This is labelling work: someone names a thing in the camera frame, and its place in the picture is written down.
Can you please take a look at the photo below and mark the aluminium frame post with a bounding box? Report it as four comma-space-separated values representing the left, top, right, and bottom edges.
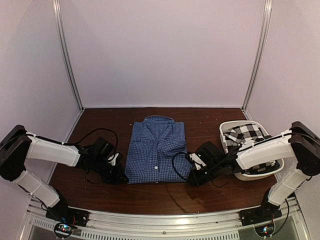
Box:
52, 0, 84, 112
241, 0, 273, 115

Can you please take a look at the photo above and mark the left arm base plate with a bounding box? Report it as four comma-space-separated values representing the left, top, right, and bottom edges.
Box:
45, 207, 89, 227

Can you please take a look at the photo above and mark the right round circuit board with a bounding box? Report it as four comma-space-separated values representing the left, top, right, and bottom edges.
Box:
254, 223, 275, 238

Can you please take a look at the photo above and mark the white plastic basket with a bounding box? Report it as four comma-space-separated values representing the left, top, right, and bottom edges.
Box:
219, 120, 285, 181

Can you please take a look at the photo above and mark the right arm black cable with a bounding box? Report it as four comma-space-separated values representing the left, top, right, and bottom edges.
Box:
171, 151, 193, 181

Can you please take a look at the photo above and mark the left round circuit board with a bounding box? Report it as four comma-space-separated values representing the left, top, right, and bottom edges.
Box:
53, 222, 76, 239

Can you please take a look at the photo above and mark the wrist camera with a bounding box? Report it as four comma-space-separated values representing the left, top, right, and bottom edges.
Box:
93, 137, 122, 166
186, 141, 225, 171

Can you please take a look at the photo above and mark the left aluminium frame post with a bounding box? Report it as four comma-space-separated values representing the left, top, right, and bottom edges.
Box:
52, 0, 84, 112

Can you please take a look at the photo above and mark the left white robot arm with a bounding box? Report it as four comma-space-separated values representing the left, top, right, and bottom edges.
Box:
0, 125, 129, 222

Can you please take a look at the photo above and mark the aluminium front rail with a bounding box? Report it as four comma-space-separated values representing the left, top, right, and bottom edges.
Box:
18, 197, 310, 240

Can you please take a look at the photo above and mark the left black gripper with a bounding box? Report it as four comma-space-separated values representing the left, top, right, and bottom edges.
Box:
92, 156, 129, 184

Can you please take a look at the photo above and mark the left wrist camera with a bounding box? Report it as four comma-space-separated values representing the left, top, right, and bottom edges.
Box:
93, 137, 122, 166

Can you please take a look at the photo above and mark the black white plaid shirt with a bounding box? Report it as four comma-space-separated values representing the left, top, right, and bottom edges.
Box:
222, 123, 281, 175

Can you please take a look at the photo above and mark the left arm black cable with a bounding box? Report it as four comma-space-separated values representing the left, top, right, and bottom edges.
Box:
64, 127, 119, 156

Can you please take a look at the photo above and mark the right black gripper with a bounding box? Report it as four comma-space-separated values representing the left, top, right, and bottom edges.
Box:
187, 161, 222, 187

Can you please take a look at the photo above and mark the blue checked long sleeve shirt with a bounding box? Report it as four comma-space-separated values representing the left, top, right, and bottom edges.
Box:
125, 115, 192, 184

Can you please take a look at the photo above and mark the right aluminium frame post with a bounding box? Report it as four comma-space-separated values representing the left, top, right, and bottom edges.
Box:
241, 0, 273, 115

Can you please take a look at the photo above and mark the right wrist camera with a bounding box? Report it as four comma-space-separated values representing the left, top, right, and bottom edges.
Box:
186, 141, 225, 171

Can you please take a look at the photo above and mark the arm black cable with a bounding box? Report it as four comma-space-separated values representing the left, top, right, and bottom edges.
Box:
171, 151, 193, 181
64, 127, 119, 156

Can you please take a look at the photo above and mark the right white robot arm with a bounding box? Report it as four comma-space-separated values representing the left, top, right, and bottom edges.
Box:
186, 121, 320, 221

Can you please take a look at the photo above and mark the round circuit board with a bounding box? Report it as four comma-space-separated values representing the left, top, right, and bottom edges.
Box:
254, 223, 275, 238
53, 222, 76, 239

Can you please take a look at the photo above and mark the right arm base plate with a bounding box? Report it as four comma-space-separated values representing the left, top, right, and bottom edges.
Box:
239, 206, 282, 226

